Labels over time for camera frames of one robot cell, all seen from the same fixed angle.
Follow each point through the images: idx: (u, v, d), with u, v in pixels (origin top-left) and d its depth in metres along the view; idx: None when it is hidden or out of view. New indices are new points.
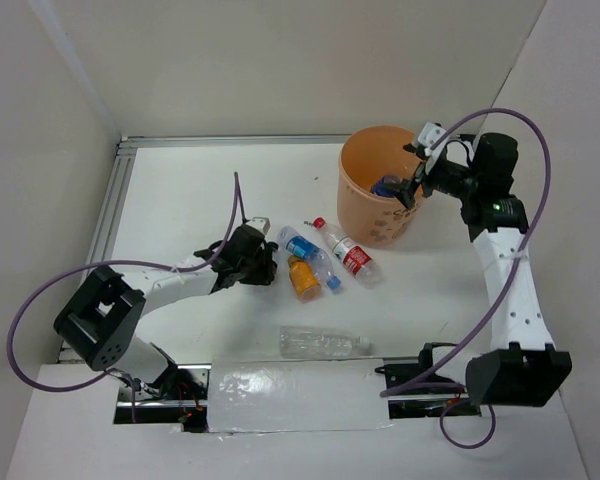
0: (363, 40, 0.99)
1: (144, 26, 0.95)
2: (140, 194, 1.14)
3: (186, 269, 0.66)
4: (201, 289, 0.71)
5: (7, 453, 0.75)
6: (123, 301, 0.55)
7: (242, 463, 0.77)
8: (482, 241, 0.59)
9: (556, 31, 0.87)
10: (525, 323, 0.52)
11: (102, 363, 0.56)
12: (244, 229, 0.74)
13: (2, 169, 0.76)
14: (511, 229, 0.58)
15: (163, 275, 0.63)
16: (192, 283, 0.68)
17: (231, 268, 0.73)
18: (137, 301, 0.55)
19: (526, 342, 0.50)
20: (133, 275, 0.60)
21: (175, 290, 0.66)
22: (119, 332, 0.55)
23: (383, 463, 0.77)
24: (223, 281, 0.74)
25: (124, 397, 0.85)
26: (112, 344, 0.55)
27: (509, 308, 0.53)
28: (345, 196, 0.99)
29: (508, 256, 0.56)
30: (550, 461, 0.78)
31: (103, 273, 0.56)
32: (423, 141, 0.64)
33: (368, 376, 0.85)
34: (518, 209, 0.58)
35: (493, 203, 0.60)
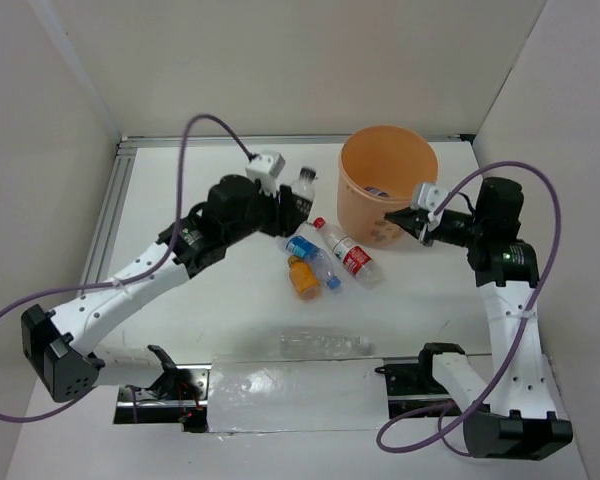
0: (363, 40, 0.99)
1: (144, 26, 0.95)
2: (141, 195, 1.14)
3: (131, 280, 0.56)
4: (176, 282, 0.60)
5: (7, 453, 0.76)
6: (49, 353, 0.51)
7: (242, 463, 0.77)
8: (489, 291, 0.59)
9: (556, 31, 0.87)
10: (527, 388, 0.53)
11: (73, 393, 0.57)
12: (220, 189, 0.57)
13: (2, 170, 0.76)
14: (520, 279, 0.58)
15: (101, 298, 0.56)
16: (147, 292, 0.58)
17: (213, 241, 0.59)
18: (63, 354, 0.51)
19: (527, 411, 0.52)
20: (67, 307, 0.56)
21: (131, 305, 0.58)
22: (63, 376, 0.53)
23: (383, 463, 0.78)
24: (206, 259, 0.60)
25: (124, 398, 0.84)
26: (70, 382, 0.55)
27: (513, 372, 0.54)
28: (345, 196, 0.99)
29: (514, 313, 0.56)
30: (549, 461, 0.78)
31: (36, 316, 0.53)
32: (424, 205, 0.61)
33: (368, 375, 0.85)
34: (529, 255, 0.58)
35: (503, 249, 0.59)
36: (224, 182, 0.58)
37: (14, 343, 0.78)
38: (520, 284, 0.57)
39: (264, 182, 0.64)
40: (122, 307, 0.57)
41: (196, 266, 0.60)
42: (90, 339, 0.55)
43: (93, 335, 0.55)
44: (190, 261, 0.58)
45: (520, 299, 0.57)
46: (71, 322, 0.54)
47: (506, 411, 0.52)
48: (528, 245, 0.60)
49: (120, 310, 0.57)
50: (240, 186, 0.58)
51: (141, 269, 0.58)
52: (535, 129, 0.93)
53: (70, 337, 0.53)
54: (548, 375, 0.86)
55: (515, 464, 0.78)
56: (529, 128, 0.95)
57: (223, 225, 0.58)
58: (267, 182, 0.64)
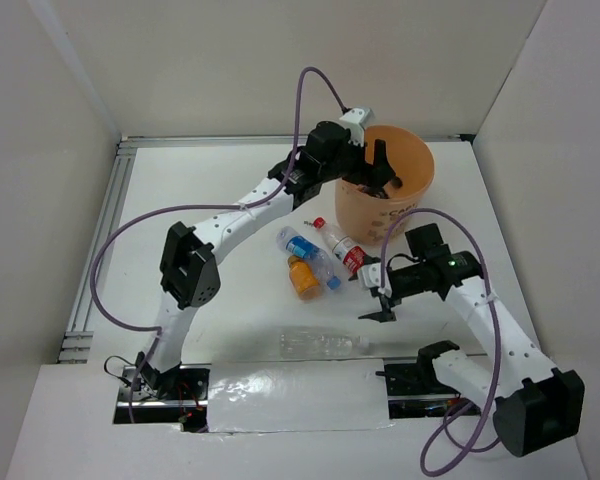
0: (363, 40, 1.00)
1: (144, 25, 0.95)
2: (140, 194, 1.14)
3: (254, 205, 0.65)
4: (284, 211, 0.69)
5: (6, 452, 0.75)
6: (197, 258, 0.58)
7: (242, 463, 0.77)
8: (454, 297, 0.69)
9: (557, 31, 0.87)
10: (525, 357, 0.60)
11: (201, 299, 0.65)
12: (318, 134, 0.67)
13: (2, 169, 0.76)
14: (472, 278, 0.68)
15: (232, 218, 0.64)
16: (267, 216, 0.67)
17: (312, 179, 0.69)
18: (209, 257, 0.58)
19: (536, 375, 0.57)
20: (204, 225, 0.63)
21: (251, 228, 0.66)
22: (202, 278, 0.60)
23: (383, 462, 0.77)
24: (306, 194, 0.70)
25: (123, 397, 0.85)
26: (204, 286, 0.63)
27: (506, 348, 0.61)
28: (342, 196, 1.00)
29: (482, 302, 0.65)
30: (550, 461, 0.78)
31: (180, 230, 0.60)
32: (372, 283, 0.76)
33: (368, 376, 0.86)
34: (469, 259, 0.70)
35: (448, 261, 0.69)
36: (320, 128, 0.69)
37: (14, 341, 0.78)
38: (475, 281, 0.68)
39: (354, 131, 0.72)
40: (246, 227, 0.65)
41: (297, 199, 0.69)
42: (221, 254, 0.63)
43: (225, 250, 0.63)
44: (295, 195, 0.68)
45: (481, 290, 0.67)
46: (210, 234, 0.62)
47: (520, 384, 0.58)
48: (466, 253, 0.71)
49: (244, 230, 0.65)
50: (335, 131, 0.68)
51: (260, 196, 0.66)
52: (535, 129, 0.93)
53: (212, 246, 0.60)
54: None
55: (516, 464, 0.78)
56: (529, 128, 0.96)
57: (321, 164, 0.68)
58: (356, 132, 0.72)
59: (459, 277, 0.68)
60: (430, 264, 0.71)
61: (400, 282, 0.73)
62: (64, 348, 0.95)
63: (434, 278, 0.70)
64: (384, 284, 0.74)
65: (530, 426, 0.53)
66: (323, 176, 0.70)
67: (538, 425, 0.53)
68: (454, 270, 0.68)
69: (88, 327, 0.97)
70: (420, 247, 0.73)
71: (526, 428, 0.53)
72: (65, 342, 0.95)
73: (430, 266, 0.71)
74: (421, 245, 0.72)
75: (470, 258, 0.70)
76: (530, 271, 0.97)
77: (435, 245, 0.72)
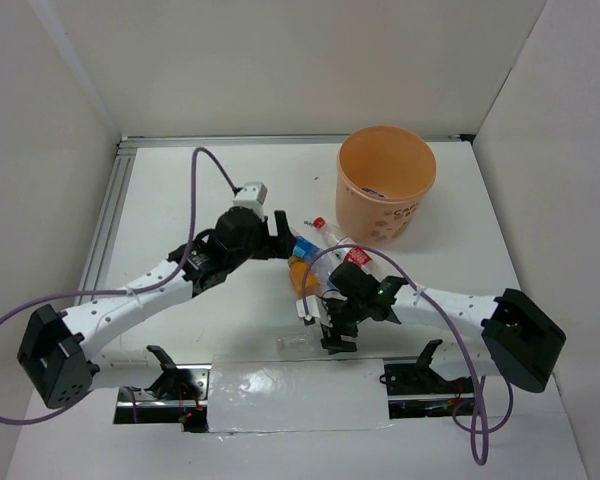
0: (363, 39, 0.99)
1: (143, 25, 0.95)
2: (140, 194, 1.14)
3: (143, 290, 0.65)
4: (179, 299, 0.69)
5: (7, 451, 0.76)
6: (60, 350, 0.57)
7: (241, 463, 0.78)
8: (398, 312, 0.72)
9: (557, 30, 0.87)
10: (470, 307, 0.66)
11: (63, 399, 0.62)
12: (228, 219, 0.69)
13: (2, 170, 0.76)
14: (401, 289, 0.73)
15: (114, 305, 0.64)
16: (157, 302, 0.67)
17: (214, 266, 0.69)
18: (74, 352, 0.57)
19: (487, 312, 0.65)
20: (78, 311, 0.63)
21: (138, 314, 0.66)
22: (64, 376, 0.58)
23: (382, 462, 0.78)
24: (209, 280, 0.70)
25: (124, 398, 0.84)
26: (67, 385, 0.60)
27: (455, 312, 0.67)
28: (345, 197, 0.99)
29: (418, 298, 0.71)
30: (550, 462, 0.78)
31: (46, 315, 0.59)
32: (303, 315, 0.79)
33: (368, 376, 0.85)
34: (390, 278, 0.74)
35: (377, 290, 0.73)
36: (230, 214, 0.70)
37: (14, 341, 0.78)
38: (404, 290, 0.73)
39: (255, 208, 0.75)
40: (131, 314, 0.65)
41: (199, 286, 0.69)
42: (97, 342, 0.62)
43: (99, 339, 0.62)
44: (196, 281, 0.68)
45: (411, 291, 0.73)
46: (84, 323, 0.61)
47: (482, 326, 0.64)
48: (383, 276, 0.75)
49: (130, 317, 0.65)
50: (244, 218, 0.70)
51: (152, 281, 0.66)
52: (535, 129, 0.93)
53: (81, 337, 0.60)
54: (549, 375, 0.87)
55: (515, 463, 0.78)
56: (529, 128, 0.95)
57: (229, 249, 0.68)
58: (257, 208, 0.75)
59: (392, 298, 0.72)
60: (368, 302, 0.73)
61: (338, 313, 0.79)
62: None
63: (378, 313, 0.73)
64: (311, 311, 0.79)
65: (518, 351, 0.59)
66: (227, 265, 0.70)
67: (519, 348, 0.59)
68: (386, 299, 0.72)
69: None
70: (354, 291, 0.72)
71: (519, 358, 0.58)
72: None
73: (363, 303, 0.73)
74: (352, 290, 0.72)
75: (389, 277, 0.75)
76: (530, 271, 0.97)
77: (363, 279, 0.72)
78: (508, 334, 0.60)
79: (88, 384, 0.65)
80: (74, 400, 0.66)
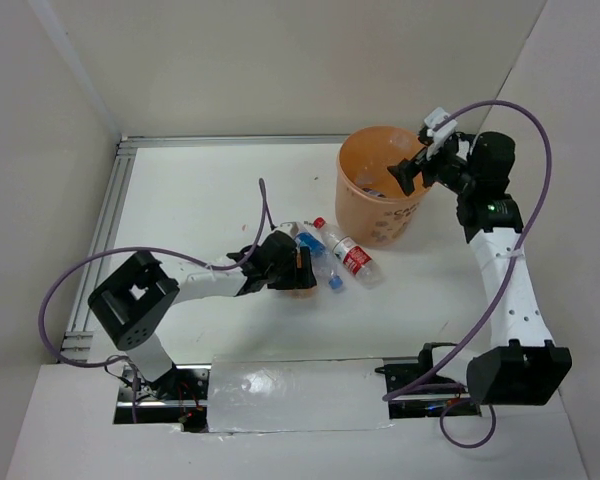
0: (363, 40, 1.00)
1: (144, 25, 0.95)
2: (140, 194, 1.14)
3: (219, 267, 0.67)
4: (231, 291, 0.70)
5: (7, 452, 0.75)
6: (157, 289, 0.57)
7: (242, 463, 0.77)
8: (479, 241, 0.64)
9: (556, 31, 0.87)
10: (523, 318, 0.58)
11: (127, 343, 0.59)
12: (275, 237, 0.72)
13: (3, 170, 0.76)
14: (505, 227, 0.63)
15: (197, 269, 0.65)
16: (220, 284, 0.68)
17: (259, 273, 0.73)
18: (171, 291, 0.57)
19: (526, 339, 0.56)
20: (168, 265, 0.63)
21: (205, 288, 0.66)
22: (150, 314, 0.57)
23: (381, 462, 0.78)
24: (252, 285, 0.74)
25: (124, 397, 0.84)
26: (140, 327, 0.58)
27: (507, 306, 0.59)
28: (345, 197, 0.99)
29: (504, 255, 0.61)
30: (549, 461, 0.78)
31: (144, 257, 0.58)
32: (429, 122, 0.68)
33: (368, 376, 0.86)
34: (513, 209, 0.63)
35: (488, 204, 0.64)
36: (279, 234, 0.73)
37: (13, 343, 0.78)
38: (507, 233, 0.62)
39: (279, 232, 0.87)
40: (203, 284, 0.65)
41: (243, 288, 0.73)
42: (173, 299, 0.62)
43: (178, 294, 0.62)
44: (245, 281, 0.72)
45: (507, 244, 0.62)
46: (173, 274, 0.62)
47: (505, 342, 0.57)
48: (512, 199, 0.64)
49: (200, 286, 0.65)
50: (290, 239, 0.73)
51: (222, 265, 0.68)
52: (535, 130, 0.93)
53: (177, 282, 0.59)
54: None
55: (514, 463, 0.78)
56: (528, 128, 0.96)
57: (268, 265, 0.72)
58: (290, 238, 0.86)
59: (489, 225, 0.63)
60: (472, 196, 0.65)
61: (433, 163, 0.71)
62: (64, 347, 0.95)
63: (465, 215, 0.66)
64: (436, 131, 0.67)
65: (496, 380, 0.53)
66: (268, 275, 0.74)
67: (504, 384, 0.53)
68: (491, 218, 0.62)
69: (88, 327, 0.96)
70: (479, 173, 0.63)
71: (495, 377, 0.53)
72: (65, 341, 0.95)
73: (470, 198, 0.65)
74: (481, 166, 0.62)
75: (515, 206, 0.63)
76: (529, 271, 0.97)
77: (497, 175, 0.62)
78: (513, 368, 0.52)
79: (148, 335, 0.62)
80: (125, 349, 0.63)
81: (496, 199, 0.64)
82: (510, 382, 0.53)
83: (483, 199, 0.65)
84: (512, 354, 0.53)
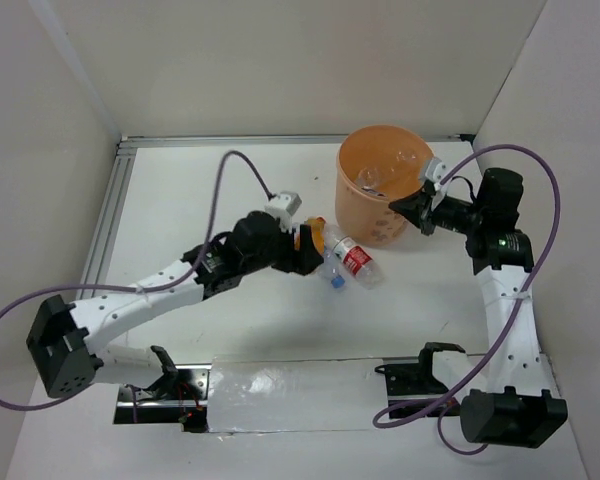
0: (363, 40, 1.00)
1: (143, 25, 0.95)
2: (140, 194, 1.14)
3: (152, 289, 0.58)
4: (189, 300, 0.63)
5: (7, 452, 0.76)
6: (62, 345, 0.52)
7: (241, 463, 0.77)
8: (486, 276, 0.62)
9: (557, 30, 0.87)
10: (523, 367, 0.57)
11: (64, 392, 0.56)
12: (246, 223, 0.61)
13: (3, 170, 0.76)
14: (515, 266, 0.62)
15: (123, 302, 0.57)
16: (165, 302, 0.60)
17: (228, 271, 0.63)
18: (74, 349, 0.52)
19: (522, 388, 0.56)
20: (86, 303, 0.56)
21: (146, 313, 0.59)
22: (65, 372, 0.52)
23: (384, 463, 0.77)
24: (220, 284, 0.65)
25: (124, 398, 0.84)
26: (67, 378, 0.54)
27: (507, 351, 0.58)
28: (345, 198, 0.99)
29: (510, 295, 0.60)
30: (550, 460, 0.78)
31: (55, 305, 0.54)
32: (431, 177, 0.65)
33: (368, 376, 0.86)
34: (524, 244, 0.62)
35: (499, 238, 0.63)
36: (250, 217, 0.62)
37: (13, 343, 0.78)
38: (515, 270, 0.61)
39: (282, 218, 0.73)
40: (139, 312, 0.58)
41: (210, 288, 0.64)
42: (98, 341, 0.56)
43: (103, 336, 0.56)
44: (208, 284, 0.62)
45: (515, 283, 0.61)
46: (88, 318, 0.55)
47: (501, 388, 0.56)
48: (524, 234, 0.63)
49: (136, 315, 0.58)
50: (264, 222, 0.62)
51: (164, 281, 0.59)
52: (535, 130, 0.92)
53: (86, 332, 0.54)
54: (549, 375, 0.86)
55: (514, 463, 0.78)
56: (529, 128, 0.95)
57: (244, 255, 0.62)
58: (285, 219, 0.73)
59: (498, 259, 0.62)
60: (482, 230, 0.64)
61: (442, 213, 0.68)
62: None
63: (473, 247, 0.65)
64: (443, 185, 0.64)
65: (488, 424, 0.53)
66: (241, 270, 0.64)
67: (497, 428, 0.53)
68: (502, 251, 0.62)
69: None
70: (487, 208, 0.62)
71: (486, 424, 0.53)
72: None
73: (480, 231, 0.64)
74: (490, 202, 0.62)
75: (525, 239, 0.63)
76: None
77: (507, 209, 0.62)
78: (504, 417, 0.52)
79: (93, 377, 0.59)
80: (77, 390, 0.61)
81: (506, 233, 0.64)
82: (500, 426, 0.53)
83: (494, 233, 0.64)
84: (505, 403, 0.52)
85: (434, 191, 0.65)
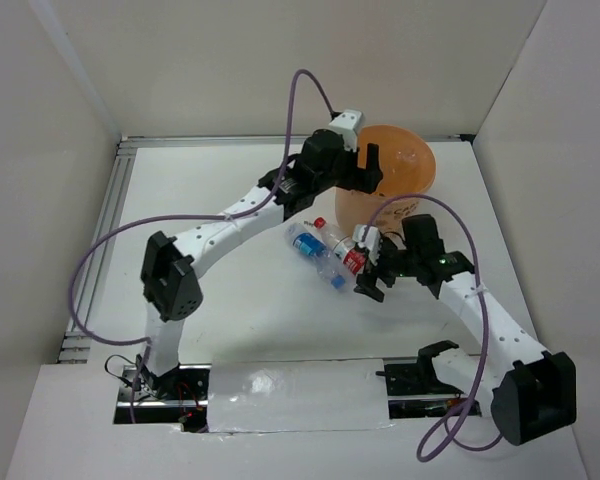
0: (362, 40, 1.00)
1: (143, 25, 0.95)
2: (140, 194, 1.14)
3: (240, 215, 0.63)
4: (275, 222, 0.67)
5: (7, 452, 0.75)
6: (175, 269, 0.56)
7: (241, 463, 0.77)
8: (446, 292, 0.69)
9: (557, 31, 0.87)
10: (516, 340, 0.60)
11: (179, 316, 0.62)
12: (314, 142, 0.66)
13: (3, 169, 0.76)
14: (462, 272, 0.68)
15: (217, 229, 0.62)
16: (255, 226, 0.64)
17: (304, 190, 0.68)
18: (187, 271, 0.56)
19: (527, 358, 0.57)
20: (184, 235, 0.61)
21: (236, 240, 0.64)
22: (181, 293, 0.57)
23: (384, 463, 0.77)
24: (297, 205, 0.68)
25: (124, 397, 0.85)
26: (183, 301, 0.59)
27: (496, 335, 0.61)
28: (345, 198, 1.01)
29: (472, 293, 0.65)
30: (549, 460, 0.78)
31: (160, 239, 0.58)
32: (356, 239, 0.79)
33: (368, 376, 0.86)
34: (460, 258, 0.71)
35: (439, 258, 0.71)
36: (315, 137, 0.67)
37: (14, 343, 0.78)
38: (464, 275, 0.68)
39: (346, 137, 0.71)
40: (232, 238, 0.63)
41: (288, 210, 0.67)
42: (200, 267, 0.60)
43: (204, 264, 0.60)
44: (286, 205, 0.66)
45: (471, 284, 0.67)
46: (191, 245, 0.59)
47: (511, 365, 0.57)
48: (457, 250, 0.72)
49: (228, 242, 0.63)
50: (330, 140, 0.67)
51: (247, 206, 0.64)
52: (535, 130, 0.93)
53: (192, 257, 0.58)
54: None
55: (514, 464, 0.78)
56: (528, 128, 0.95)
57: (317, 174, 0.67)
58: (348, 137, 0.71)
59: (448, 273, 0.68)
60: (423, 262, 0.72)
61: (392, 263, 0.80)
62: (64, 348, 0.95)
63: (424, 276, 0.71)
64: (365, 242, 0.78)
65: (525, 408, 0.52)
66: (316, 188, 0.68)
67: (533, 409, 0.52)
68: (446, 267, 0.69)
69: (88, 327, 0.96)
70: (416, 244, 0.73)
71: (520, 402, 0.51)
72: (65, 342, 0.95)
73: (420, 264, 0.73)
74: (419, 242, 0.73)
75: (459, 254, 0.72)
76: (530, 271, 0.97)
77: (432, 240, 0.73)
78: (530, 388, 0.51)
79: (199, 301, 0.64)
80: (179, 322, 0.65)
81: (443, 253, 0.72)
82: (532, 403, 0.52)
83: (434, 256, 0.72)
84: (523, 374, 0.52)
85: (360, 249, 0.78)
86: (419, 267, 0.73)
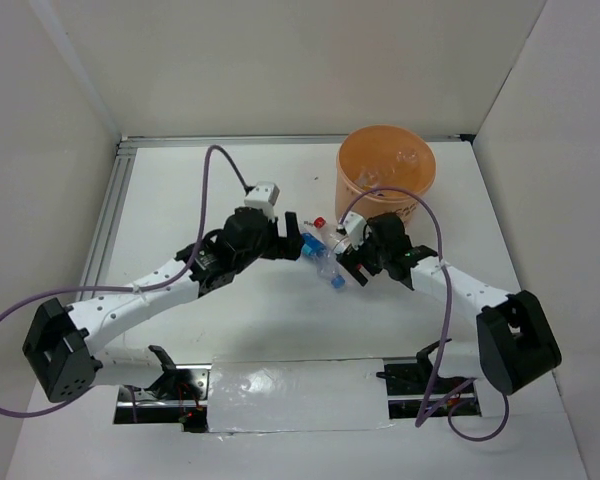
0: (362, 40, 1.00)
1: (142, 24, 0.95)
2: (140, 194, 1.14)
3: (149, 288, 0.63)
4: (186, 298, 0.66)
5: (7, 452, 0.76)
6: (64, 345, 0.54)
7: (241, 464, 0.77)
8: (417, 277, 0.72)
9: (557, 30, 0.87)
10: (481, 292, 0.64)
11: (64, 395, 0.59)
12: (237, 220, 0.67)
13: (3, 169, 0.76)
14: (427, 257, 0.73)
15: (120, 302, 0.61)
16: (163, 301, 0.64)
17: (222, 267, 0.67)
18: (78, 348, 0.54)
19: (493, 302, 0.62)
20: (84, 305, 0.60)
21: (144, 312, 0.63)
22: (67, 372, 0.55)
23: (383, 462, 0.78)
24: (215, 282, 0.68)
25: (124, 398, 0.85)
26: (69, 380, 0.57)
27: (464, 294, 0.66)
28: (345, 198, 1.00)
29: (437, 269, 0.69)
30: (549, 460, 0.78)
31: (53, 309, 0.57)
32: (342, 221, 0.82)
33: (367, 376, 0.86)
34: (425, 248, 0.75)
35: (405, 252, 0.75)
36: (238, 216, 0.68)
37: (13, 343, 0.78)
38: (430, 259, 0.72)
39: (265, 210, 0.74)
40: (138, 312, 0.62)
41: (205, 286, 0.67)
42: (96, 341, 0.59)
43: (102, 336, 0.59)
44: (202, 282, 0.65)
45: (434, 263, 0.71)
46: (88, 319, 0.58)
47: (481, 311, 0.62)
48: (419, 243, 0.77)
49: (133, 315, 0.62)
50: (252, 218, 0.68)
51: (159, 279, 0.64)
52: (535, 130, 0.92)
53: (86, 333, 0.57)
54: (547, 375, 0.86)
55: (514, 464, 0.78)
56: (529, 128, 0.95)
57: (237, 252, 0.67)
58: (267, 210, 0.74)
59: (415, 261, 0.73)
60: (392, 260, 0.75)
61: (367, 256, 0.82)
62: None
63: (396, 272, 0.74)
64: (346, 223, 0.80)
65: (506, 351, 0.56)
66: (235, 265, 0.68)
67: (515, 351, 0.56)
68: (411, 259, 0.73)
69: None
70: (384, 242, 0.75)
71: (499, 346, 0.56)
72: None
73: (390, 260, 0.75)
74: (387, 241, 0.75)
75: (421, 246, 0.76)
76: (530, 271, 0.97)
77: (399, 237, 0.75)
78: (503, 330, 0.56)
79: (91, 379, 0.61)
80: (69, 401, 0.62)
81: (408, 247, 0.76)
82: (511, 344, 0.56)
83: (400, 252, 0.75)
84: (491, 316, 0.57)
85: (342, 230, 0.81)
86: (388, 265, 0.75)
